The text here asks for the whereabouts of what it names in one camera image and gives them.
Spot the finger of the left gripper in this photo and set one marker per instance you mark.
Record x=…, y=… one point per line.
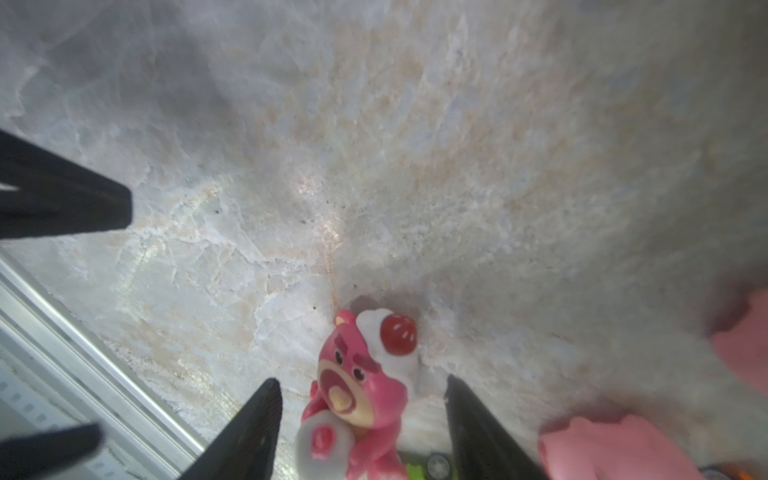
x=52, y=196
x=36, y=456

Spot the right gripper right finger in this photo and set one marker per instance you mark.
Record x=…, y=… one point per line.
x=482, y=448

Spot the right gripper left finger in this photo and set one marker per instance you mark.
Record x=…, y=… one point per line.
x=245, y=449

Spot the green truck pink load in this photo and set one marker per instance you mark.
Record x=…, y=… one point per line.
x=432, y=466

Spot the pink bear figure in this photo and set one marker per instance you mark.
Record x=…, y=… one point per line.
x=366, y=376

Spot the pink pig near shelf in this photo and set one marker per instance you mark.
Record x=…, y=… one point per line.
x=739, y=339

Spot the pink pig in pile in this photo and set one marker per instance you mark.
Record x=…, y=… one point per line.
x=631, y=448

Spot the orange toy bulldozer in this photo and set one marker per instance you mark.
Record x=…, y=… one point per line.
x=726, y=471

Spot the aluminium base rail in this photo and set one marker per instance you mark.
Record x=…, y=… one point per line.
x=56, y=373

